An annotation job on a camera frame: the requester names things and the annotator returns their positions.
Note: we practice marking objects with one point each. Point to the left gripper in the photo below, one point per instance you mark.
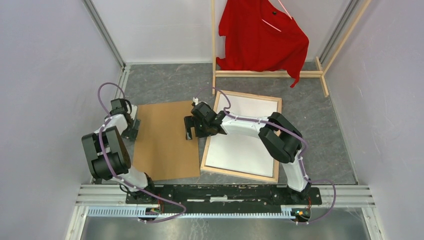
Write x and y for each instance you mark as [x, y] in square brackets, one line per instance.
[132, 134]

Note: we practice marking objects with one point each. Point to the wooden picture frame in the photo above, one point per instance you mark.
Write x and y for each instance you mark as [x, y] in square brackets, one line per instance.
[208, 145]

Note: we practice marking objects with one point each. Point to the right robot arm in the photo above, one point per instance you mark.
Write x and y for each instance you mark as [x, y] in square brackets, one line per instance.
[280, 138]

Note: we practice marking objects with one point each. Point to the brown cardboard backing board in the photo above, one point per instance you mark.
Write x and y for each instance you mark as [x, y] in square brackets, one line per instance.
[161, 149]

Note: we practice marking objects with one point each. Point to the red t-shirt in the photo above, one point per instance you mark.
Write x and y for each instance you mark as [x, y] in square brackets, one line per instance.
[258, 37]

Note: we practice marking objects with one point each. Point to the printed photo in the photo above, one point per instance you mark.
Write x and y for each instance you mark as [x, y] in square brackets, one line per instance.
[245, 142]

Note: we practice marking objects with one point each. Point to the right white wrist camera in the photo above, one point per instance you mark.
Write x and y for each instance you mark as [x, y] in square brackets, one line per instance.
[195, 101]

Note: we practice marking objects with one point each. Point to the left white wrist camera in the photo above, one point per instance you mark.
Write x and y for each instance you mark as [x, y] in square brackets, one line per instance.
[133, 111]

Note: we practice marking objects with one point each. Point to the wooden clothes rack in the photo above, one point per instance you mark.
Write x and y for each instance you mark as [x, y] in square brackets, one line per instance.
[339, 37]

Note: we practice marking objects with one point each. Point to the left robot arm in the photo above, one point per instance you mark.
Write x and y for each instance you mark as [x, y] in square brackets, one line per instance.
[106, 154]

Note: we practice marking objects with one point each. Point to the pink clothes hanger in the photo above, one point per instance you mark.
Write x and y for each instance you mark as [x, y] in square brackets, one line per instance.
[285, 10]

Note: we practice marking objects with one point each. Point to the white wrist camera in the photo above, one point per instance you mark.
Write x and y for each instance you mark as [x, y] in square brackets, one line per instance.
[133, 111]
[195, 101]

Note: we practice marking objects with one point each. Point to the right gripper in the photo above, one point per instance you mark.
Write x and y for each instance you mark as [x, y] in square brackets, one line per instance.
[192, 121]

